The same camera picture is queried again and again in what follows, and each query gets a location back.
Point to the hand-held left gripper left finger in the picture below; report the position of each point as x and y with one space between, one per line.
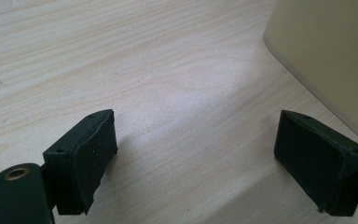
84 161

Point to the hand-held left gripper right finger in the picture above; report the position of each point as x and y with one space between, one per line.
313 165

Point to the cream plastic bin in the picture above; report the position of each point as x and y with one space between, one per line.
329 59

